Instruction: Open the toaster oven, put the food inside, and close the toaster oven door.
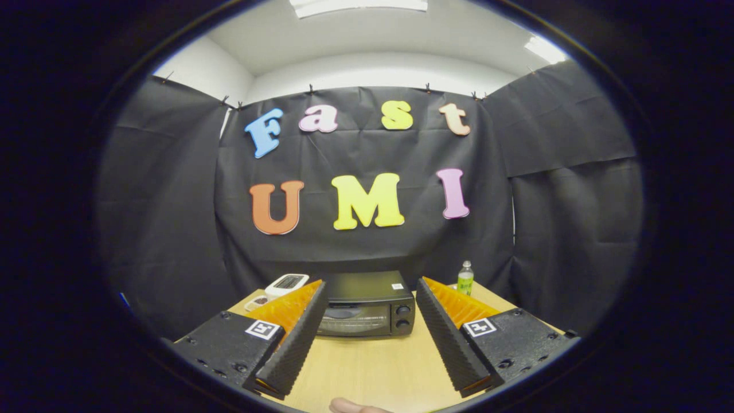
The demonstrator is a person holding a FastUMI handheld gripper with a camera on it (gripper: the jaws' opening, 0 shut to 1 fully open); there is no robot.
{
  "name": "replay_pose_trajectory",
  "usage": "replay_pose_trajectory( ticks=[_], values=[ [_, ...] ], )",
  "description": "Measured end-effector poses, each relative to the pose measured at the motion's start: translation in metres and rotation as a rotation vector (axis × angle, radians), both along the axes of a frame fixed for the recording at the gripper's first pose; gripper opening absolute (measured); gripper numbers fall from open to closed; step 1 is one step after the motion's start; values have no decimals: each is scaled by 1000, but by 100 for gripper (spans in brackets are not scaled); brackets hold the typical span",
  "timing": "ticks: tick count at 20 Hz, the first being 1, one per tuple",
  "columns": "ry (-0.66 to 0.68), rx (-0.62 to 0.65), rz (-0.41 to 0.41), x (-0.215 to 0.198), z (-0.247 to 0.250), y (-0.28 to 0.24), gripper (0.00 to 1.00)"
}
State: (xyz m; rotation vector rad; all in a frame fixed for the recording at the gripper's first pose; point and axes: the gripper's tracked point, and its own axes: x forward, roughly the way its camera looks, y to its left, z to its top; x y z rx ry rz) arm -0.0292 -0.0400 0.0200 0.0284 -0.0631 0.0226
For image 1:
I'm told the white pop-up toaster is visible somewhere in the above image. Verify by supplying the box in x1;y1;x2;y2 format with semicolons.
265;274;310;299

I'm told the small ceiling light panel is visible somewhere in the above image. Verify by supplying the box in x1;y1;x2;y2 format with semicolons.
524;36;569;65

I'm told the long ceiling light panel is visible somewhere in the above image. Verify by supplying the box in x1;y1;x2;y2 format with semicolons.
288;0;429;19

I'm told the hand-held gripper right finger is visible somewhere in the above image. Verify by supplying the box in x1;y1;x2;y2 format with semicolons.
416;276;580;398

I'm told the black toaster oven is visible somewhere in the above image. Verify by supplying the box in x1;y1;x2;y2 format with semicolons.
315;271;416;338

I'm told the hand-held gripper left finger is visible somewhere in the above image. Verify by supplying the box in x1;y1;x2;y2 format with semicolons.
172;279;329;400

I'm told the green label drink bottle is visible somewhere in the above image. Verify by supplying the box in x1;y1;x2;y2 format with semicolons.
456;260;475;297

